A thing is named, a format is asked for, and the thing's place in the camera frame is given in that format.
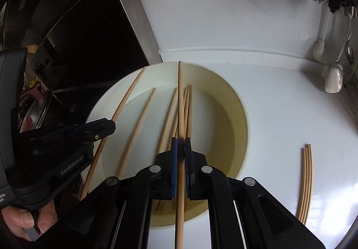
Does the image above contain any pot with glass lid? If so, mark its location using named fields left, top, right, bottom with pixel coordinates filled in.
left=19, top=82, right=52, bottom=133

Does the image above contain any white hanging brush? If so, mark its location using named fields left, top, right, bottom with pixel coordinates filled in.
left=312, top=4, right=330, bottom=62

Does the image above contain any lone wooden chopstick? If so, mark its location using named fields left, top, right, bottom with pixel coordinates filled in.
left=79, top=66, right=147, bottom=201

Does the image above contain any metal hanging spoon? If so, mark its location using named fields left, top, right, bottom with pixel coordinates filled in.
left=343, top=6, right=357, bottom=65

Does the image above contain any round white shallow tray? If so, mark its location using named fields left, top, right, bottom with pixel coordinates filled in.
left=81, top=62, right=249, bottom=229

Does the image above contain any person's left hand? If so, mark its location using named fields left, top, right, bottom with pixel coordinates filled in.
left=1, top=200, right=58, bottom=242

